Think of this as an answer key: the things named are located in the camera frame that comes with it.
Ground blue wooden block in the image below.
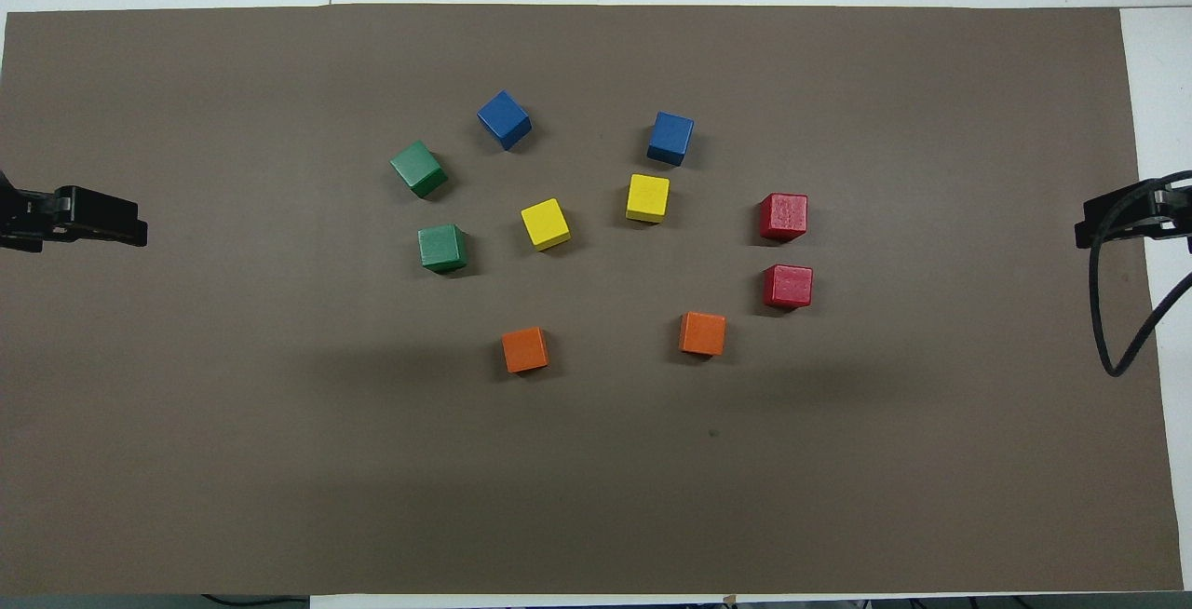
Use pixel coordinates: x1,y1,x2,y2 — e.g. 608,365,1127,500
646,111,696,168
476,89,534,152

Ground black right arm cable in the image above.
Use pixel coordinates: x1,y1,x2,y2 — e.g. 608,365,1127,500
1088,171,1192,378

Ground yellow wooden block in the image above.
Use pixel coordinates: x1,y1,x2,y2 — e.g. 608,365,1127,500
520,197,573,252
625,173,671,224

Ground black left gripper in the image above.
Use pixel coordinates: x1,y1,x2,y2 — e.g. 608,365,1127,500
0,171,148,253

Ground brown paper mat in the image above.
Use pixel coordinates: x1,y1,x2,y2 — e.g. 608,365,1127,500
0,4,1184,594

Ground green wooden block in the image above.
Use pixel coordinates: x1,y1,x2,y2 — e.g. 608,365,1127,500
389,140,450,199
417,223,469,276

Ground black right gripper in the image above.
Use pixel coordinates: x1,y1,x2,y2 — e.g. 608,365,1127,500
1076,171,1192,251

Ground orange wooden block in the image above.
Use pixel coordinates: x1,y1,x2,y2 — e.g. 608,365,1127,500
678,311,727,358
501,326,550,374

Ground red wooden block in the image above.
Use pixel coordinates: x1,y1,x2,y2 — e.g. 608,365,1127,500
758,192,809,244
763,264,814,310

